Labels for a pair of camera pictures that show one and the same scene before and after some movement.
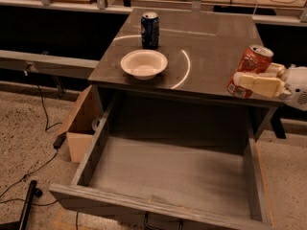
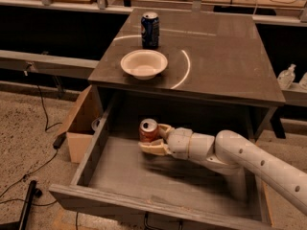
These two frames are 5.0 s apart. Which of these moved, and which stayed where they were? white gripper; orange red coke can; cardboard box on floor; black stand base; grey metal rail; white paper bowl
Moved: orange red coke can; white gripper
Stayed: cardboard box on floor; white paper bowl; black stand base; grey metal rail
